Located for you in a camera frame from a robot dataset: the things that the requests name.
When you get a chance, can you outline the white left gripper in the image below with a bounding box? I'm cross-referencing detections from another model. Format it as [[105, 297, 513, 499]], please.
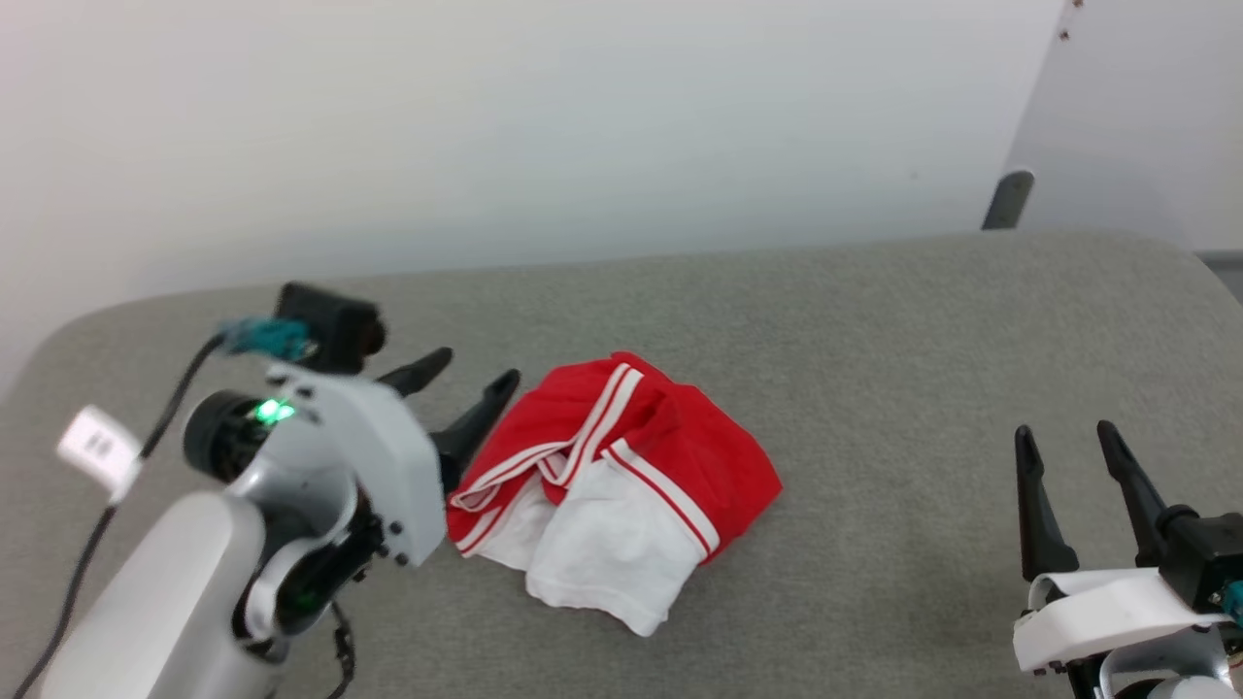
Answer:
[[264, 347, 522, 570]]

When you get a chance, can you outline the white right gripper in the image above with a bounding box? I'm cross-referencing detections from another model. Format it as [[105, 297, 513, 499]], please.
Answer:
[[1012, 419, 1236, 677]]

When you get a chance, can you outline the red and white garment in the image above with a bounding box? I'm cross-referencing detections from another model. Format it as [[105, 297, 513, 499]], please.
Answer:
[[447, 351, 784, 638]]

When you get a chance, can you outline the grey fabric sofa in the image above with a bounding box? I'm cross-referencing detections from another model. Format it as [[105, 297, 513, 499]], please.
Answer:
[[0, 230, 1243, 699]]

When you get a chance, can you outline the dark grey post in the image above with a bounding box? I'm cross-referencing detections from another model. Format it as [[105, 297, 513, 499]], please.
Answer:
[[980, 170, 1036, 232]]

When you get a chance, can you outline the white left cable tag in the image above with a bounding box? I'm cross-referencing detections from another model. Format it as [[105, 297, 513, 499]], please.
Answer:
[[55, 405, 145, 498]]

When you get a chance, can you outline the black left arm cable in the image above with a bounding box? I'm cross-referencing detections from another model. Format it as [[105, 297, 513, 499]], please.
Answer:
[[0, 317, 314, 699]]

